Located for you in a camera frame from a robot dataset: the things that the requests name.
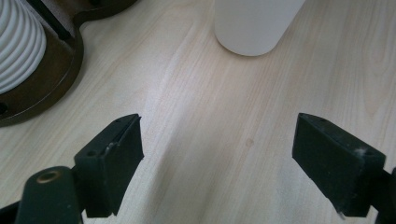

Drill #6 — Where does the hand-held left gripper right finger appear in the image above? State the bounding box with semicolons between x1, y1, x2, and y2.
291;112;388;219

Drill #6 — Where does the dark brown double cup holder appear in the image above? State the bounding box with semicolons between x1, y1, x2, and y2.
0;0;138;128

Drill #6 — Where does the single white paper cup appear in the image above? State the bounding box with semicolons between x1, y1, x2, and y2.
213;0;307;58

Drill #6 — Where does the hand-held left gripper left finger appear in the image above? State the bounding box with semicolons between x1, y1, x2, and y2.
73;113;145;219

